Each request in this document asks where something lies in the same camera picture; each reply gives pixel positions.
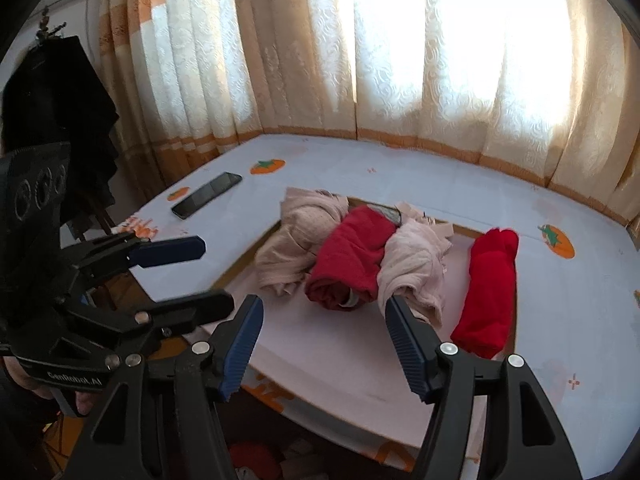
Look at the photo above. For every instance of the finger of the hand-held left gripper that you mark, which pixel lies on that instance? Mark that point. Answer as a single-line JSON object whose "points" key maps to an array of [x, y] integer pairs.
{"points": [[200, 307], [170, 251]]}

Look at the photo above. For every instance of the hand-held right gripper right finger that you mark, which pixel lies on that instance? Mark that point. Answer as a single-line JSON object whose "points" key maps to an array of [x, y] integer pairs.
{"points": [[405, 340]]}

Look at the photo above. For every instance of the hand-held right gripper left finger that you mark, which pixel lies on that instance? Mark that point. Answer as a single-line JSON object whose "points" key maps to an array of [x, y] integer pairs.
{"points": [[245, 345]]}

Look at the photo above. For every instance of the white dotted underwear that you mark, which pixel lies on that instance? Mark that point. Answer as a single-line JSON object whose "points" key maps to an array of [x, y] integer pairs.
{"points": [[415, 265]]}

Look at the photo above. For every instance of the bright red underwear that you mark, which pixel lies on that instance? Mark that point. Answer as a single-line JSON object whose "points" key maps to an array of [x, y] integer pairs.
{"points": [[487, 290]]}

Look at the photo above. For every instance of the dark red underwear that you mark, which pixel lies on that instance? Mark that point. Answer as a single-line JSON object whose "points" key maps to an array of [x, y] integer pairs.
{"points": [[350, 255]]}

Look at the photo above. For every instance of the beige dotted underwear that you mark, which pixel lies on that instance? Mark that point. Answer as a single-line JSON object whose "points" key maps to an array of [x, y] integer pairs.
{"points": [[295, 240]]}

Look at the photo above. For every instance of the person's left hand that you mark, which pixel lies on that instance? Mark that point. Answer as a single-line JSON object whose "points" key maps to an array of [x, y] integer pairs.
{"points": [[27, 377]]}

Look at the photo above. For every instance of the black smartphone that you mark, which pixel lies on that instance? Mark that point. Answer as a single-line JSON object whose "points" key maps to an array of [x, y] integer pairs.
{"points": [[205, 195]]}

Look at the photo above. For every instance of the wooden coat stand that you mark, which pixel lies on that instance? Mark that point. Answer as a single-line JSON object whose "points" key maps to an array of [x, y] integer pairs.
{"points": [[92, 217]]}

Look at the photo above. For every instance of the white board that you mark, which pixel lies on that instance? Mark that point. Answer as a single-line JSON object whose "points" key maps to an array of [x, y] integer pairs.
{"points": [[325, 350]]}

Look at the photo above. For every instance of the rust red cloth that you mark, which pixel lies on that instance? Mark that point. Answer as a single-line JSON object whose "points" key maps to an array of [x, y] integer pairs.
{"points": [[255, 460]]}

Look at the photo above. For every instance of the black hanging clothing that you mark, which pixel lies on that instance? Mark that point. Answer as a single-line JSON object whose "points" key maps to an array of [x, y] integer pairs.
{"points": [[60, 100]]}

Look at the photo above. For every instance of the cream and orange curtain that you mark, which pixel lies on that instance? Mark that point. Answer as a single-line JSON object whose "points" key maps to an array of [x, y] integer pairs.
{"points": [[300, 60]]}

